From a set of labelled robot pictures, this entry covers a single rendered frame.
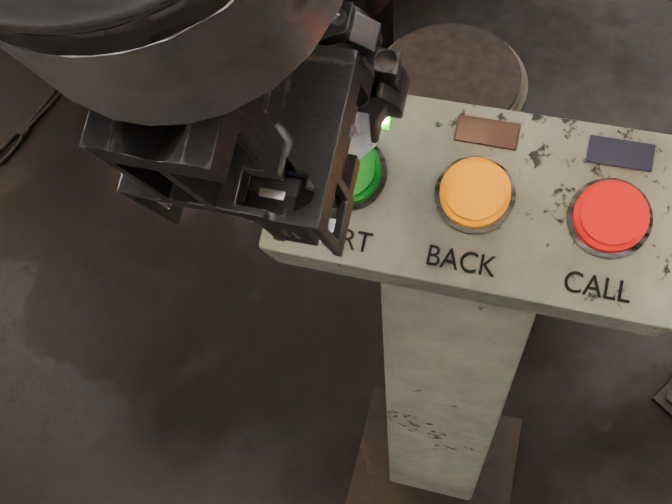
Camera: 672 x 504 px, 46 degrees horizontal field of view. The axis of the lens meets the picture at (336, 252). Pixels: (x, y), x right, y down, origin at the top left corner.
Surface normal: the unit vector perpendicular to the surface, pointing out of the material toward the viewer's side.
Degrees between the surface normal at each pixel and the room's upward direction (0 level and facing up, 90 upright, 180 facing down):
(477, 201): 20
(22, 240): 0
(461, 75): 0
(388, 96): 55
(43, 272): 0
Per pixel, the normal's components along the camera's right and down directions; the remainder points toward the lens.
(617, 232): -0.15, -0.18
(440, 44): -0.07, -0.50
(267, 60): 0.66, 0.71
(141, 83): 0.00, 0.98
